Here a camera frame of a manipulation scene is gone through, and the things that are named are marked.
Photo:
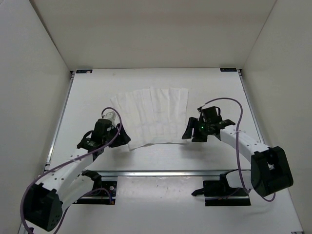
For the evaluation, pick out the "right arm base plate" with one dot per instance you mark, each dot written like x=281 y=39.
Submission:
x=216 y=194

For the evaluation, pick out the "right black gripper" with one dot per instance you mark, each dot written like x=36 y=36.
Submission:
x=193 y=123

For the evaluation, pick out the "right blue corner label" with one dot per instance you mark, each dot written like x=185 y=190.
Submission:
x=228 y=69

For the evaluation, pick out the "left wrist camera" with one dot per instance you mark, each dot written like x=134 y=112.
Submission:
x=111 y=116

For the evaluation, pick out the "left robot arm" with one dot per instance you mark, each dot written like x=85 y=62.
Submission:
x=49 y=197

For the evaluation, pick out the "white pleated skirt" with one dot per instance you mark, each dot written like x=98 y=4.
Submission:
x=153 y=115

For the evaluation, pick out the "left blue corner label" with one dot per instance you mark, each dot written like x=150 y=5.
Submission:
x=84 y=71

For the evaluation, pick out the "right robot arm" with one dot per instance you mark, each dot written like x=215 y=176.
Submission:
x=269 y=172

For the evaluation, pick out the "aluminium table front rail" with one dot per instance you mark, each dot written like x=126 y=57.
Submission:
x=166 y=173

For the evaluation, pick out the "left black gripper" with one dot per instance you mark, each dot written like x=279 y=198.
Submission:
x=123 y=138

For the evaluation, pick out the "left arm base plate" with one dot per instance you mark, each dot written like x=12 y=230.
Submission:
x=101 y=194

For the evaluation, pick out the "blue corner label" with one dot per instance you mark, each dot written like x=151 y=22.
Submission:
x=84 y=71
x=228 y=69

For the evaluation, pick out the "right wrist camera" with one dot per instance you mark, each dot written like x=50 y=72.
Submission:
x=211 y=114

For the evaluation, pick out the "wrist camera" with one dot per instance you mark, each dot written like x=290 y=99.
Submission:
x=111 y=116
x=211 y=114

